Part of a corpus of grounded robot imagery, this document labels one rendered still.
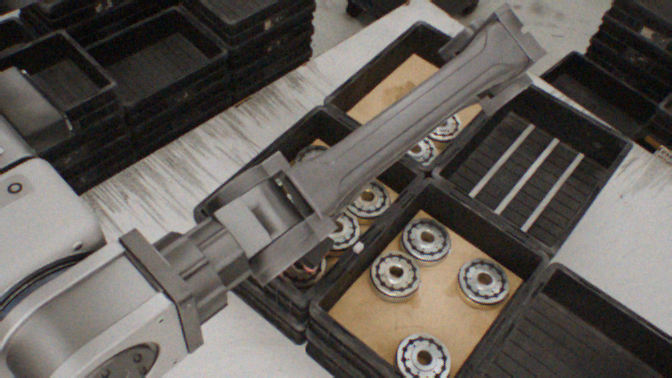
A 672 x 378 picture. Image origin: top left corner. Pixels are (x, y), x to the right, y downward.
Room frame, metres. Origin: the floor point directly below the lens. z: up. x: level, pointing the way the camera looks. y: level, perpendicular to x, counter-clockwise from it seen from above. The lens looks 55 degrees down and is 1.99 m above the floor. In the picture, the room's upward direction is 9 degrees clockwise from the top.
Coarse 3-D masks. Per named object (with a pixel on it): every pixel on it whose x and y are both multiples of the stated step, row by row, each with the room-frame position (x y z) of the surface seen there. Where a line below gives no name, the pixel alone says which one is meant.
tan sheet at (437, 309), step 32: (480, 256) 0.72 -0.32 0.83; (352, 288) 0.60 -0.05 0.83; (448, 288) 0.63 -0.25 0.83; (512, 288) 0.66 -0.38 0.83; (352, 320) 0.53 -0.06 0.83; (384, 320) 0.54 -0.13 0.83; (416, 320) 0.55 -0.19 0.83; (448, 320) 0.56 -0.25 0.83; (480, 320) 0.57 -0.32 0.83; (384, 352) 0.47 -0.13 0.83
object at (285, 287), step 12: (324, 108) 0.98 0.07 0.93; (300, 120) 0.93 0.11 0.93; (336, 120) 0.95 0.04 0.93; (288, 132) 0.89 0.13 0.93; (276, 144) 0.85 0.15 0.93; (264, 156) 0.82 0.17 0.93; (240, 168) 0.77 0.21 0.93; (408, 168) 0.85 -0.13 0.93; (228, 180) 0.74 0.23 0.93; (420, 180) 0.82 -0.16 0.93; (408, 192) 0.78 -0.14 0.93; (396, 204) 0.75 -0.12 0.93; (204, 216) 0.65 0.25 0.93; (384, 216) 0.71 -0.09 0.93; (372, 228) 0.68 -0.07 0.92; (360, 240) 0.65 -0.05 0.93; (348, 252) 0.62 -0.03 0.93; (336, 264) 0.59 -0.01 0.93; (324, 276) 0.56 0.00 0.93; (288, 288) 0.52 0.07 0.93; (312, 288) 0.53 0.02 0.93; (300, 300) 0.50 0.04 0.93
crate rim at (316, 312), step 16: (416, 192) 0.79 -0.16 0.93; (448, 192) 0.80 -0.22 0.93; (400, 208) 0.74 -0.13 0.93; (384, 224) 0.70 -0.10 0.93; (496, 224) 0.74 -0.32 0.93; (368, 240) 0.65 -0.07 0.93; (352, 256) 0.61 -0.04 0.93; (544, 256) 0.68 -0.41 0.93; (528, 288) 0.61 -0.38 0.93; (512, 304) 0.57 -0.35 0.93; (320, 320) 0.48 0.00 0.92; (336, 320) 0.48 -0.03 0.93; (352, 336) 0.45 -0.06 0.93; (496, 336) 0.50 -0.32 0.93; (368, 352) 0.43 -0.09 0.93; (480, 352) 0.46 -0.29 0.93; (384, 368) 0.40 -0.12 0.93
